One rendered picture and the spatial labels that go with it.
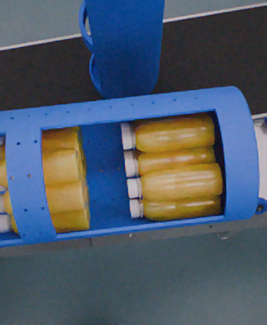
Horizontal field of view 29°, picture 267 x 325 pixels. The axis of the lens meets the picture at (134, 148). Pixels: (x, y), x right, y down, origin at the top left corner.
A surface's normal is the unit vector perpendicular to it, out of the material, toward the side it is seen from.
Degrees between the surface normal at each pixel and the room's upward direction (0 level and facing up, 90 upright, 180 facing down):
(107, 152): 28
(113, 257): 0
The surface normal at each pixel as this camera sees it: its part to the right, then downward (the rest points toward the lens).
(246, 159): 0.04, 0.08
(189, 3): 0.00, -0.26
